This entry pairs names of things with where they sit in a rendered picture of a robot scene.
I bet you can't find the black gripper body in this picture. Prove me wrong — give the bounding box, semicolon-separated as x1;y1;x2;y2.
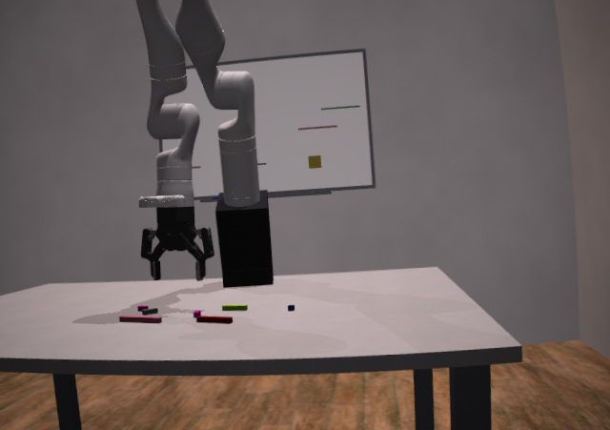
155;206;197;251

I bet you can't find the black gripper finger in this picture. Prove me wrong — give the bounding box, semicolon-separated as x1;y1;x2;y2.
141;228;171;280
176;227;214;280

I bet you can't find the lime green rod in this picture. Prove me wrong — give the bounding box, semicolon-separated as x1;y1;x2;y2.
222;305;248;311

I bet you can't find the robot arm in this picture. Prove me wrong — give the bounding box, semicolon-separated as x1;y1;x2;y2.
136;0;260;208

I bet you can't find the pink rod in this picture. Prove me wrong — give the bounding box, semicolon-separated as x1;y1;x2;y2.
119;316;162;323

